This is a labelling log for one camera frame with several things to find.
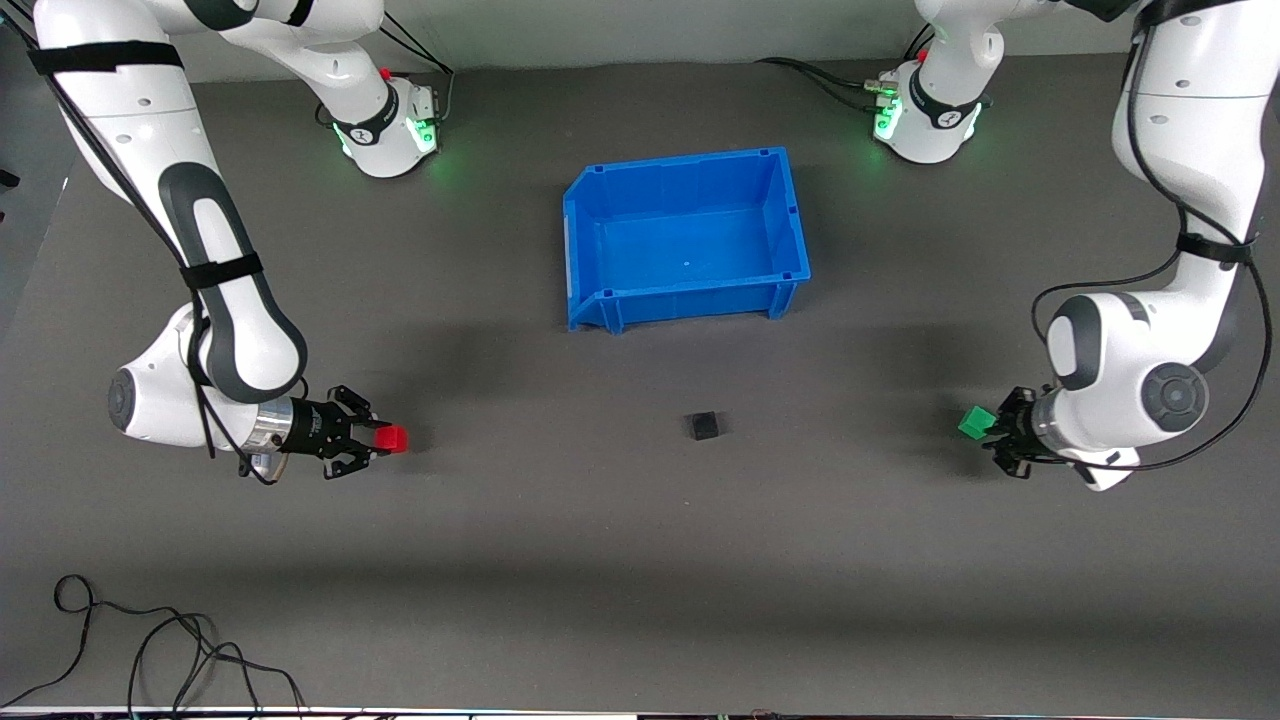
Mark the blue plastic storage bin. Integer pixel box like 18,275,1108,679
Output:
562,146,813,335

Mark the black cable along right arm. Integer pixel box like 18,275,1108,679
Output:
0,0,311,488

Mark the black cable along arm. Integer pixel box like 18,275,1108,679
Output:
1030,0,1276,473
0,0,311,488

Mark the black velcro strap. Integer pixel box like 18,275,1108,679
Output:
1176,232,1257,266
180,253,266,292
27,40,187,78

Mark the black cable on table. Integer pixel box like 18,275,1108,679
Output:
0,574,308,719

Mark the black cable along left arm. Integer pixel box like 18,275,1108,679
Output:
1030,0,1276,473

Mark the black cable at right arm base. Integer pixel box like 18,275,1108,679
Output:
316,10,457,131

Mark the black cable at arm base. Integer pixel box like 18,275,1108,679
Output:
316,10,457,131
755,56,893,111

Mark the black cable at left arm base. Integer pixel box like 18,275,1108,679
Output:
755,56,893,111

